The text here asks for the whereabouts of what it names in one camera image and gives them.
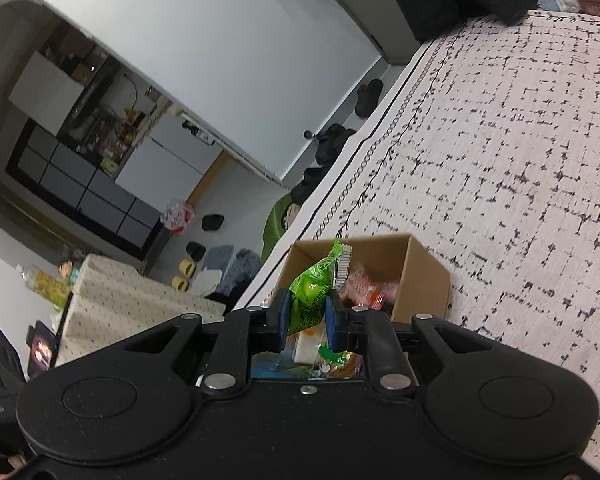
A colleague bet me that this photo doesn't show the light green snack packet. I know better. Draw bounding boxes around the light green snack packet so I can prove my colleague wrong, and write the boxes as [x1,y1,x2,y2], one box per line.
[286,239,353,337]

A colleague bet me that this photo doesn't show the white and black snack packet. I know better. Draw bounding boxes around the white and black snack packet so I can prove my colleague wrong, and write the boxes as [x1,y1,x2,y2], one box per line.
[294,330,328,365]

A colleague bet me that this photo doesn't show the grey fluffy rug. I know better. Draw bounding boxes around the grey fluffy rug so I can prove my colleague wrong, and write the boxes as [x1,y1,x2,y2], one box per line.
[215,251,262,306]

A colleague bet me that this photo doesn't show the green leaf floor mat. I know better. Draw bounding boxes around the green leaf floor mat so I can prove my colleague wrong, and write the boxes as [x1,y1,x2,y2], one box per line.
[261,194,301,263]

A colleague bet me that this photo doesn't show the white upper cabinet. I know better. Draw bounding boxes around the white upper cabinet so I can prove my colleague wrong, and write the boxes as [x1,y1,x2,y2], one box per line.
[7,52,86,137]

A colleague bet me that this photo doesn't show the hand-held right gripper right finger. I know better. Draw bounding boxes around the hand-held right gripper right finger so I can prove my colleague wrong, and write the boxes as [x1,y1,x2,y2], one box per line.
[325,293,487,398]

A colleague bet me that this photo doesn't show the blue floor mat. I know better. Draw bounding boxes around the blue floor mat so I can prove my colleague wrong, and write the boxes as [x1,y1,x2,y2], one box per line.
[200,244,236,268]

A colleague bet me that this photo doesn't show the wrapped water bottle pack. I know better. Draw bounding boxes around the wrapped water bottle pack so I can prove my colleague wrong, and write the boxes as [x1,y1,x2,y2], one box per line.
[161,201,196,233]

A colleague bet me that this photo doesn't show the white floor mat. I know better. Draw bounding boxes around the white floor mat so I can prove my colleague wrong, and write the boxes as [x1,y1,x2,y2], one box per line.
[192,267,223,296]

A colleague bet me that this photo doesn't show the brown cardboard box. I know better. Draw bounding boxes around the brown cardboard box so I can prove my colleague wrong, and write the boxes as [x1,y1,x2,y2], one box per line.
[262,234,452,391]

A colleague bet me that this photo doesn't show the dark green snack packet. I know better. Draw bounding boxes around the dark green snack packet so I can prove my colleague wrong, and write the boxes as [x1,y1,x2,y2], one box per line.
[316,345,351,368]

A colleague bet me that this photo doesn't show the orange-pink snack packet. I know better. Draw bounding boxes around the orange-pink snack packet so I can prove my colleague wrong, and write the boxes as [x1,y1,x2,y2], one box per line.
[342,265,401,311]

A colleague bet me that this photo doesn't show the white cabinet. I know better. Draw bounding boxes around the white cabinet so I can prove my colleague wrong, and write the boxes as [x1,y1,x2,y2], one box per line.
[115,110,226,211]
[7,52,86,137]

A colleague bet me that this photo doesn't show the dark grid cabinet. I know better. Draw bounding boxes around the dark grid cabinet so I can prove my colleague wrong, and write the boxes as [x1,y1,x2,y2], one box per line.
[5,120,166,261]

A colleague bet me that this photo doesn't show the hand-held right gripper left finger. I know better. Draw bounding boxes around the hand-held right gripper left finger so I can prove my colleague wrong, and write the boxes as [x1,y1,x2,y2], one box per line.
[124,288,292,397]

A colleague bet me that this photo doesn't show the beige dotted cloth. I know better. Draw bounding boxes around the beige dotted cloth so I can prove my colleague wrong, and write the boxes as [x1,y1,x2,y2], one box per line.
[55,254,226,368]

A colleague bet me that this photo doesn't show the black tablet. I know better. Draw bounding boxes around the black tablet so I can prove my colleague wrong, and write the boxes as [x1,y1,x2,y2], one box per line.
[26,321,58,381]

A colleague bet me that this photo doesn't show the clear plastic bottle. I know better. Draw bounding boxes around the clear plastic bottle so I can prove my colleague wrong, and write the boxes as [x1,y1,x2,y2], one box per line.
[20,265,73,311]

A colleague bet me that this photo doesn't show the white lower cabinet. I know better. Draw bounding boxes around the white lower cabinet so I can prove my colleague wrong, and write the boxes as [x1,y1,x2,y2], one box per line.
[115,110,226,211]

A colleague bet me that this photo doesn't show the white black-patterned blanket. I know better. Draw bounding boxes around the white black-patterned blanket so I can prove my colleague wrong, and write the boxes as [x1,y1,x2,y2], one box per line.
[230,10,600,480]

